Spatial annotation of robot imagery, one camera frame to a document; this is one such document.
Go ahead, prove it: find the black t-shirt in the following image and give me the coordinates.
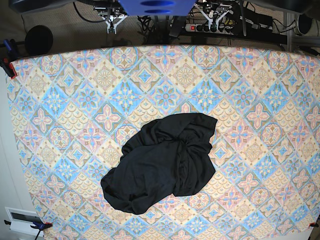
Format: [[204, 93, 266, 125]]
[[100, 113, 217, 215]]

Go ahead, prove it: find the patterned tablecloth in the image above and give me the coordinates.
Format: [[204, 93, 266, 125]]
[[6, 45, 320, 240]]

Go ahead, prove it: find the white power strip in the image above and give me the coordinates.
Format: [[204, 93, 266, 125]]
[[185, 23, 233, 35]]

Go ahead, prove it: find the black round speaker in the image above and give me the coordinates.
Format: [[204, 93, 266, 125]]
[[24, 25, 53, 56]]

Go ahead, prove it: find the blue clamp lower left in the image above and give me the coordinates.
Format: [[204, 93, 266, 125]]
[[3, 219, 53, 240]]

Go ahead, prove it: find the red black clamp upper left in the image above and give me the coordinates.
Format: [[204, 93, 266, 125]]
[[0, 39, 17, 79]]

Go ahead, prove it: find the white round device upper right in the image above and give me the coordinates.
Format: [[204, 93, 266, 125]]
[[297, 14, 313, 35]]

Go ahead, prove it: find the orange clamp lower right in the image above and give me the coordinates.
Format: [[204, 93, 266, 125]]
[[309, 222, 319, 228]]

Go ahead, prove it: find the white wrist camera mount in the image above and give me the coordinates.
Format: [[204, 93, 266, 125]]
[[93, 6, 128, 34], [194, 0, 233, 28]]

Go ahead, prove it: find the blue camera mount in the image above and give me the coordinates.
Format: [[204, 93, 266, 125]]
[[118, 0, 196, 17]]

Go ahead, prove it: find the white wall vent box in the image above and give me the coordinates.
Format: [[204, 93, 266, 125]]
[[5, 207, 42, 237]]

